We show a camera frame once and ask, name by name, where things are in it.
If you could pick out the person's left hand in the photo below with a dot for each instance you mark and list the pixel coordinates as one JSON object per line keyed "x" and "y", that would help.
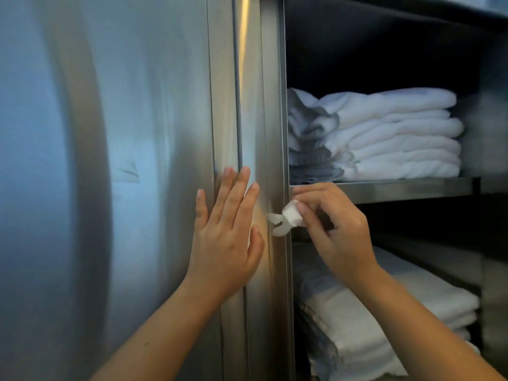
{"x": 222, "y": 257}

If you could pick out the person's right hand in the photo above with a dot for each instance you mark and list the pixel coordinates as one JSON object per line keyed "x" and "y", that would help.
{"x": 345, "y": 246}

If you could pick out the white wet wipe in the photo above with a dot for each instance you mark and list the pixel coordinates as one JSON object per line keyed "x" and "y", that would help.
{"x": 289, "y": 216}

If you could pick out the stainless steel cabinet door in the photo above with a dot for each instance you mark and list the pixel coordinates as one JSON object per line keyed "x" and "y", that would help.
{"x": 99, "y": 154}
{"x": 274, "y": 115}

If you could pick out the person's left forearm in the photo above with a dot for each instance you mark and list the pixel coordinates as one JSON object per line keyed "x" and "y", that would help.
{"x": 158, "y": 345}

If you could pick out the stack of white folded sheets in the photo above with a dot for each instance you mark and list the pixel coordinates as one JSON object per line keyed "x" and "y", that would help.
{"x": 337, "y": 313}

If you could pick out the stack of white folded towels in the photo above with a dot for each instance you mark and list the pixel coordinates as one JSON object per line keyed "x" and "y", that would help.
{"x": 397, "y": 130}

